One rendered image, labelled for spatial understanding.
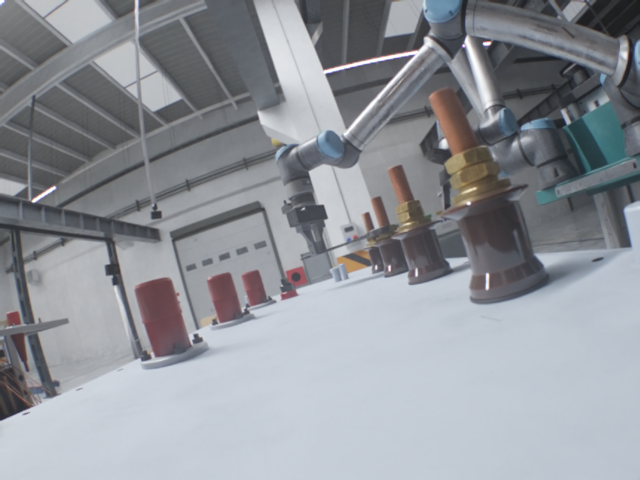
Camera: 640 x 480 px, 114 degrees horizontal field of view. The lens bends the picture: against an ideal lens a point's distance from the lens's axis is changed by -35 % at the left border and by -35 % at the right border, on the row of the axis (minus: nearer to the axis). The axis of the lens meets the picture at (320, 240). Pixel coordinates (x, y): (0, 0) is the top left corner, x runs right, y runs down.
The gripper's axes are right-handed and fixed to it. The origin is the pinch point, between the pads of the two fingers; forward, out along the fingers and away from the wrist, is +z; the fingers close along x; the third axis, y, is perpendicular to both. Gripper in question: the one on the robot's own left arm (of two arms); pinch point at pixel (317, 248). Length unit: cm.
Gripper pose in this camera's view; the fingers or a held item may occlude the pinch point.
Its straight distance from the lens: 100.7
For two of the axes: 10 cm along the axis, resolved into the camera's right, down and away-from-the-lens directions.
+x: 6.9, -1.6, 7.1
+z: 3.0, 9.5, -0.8
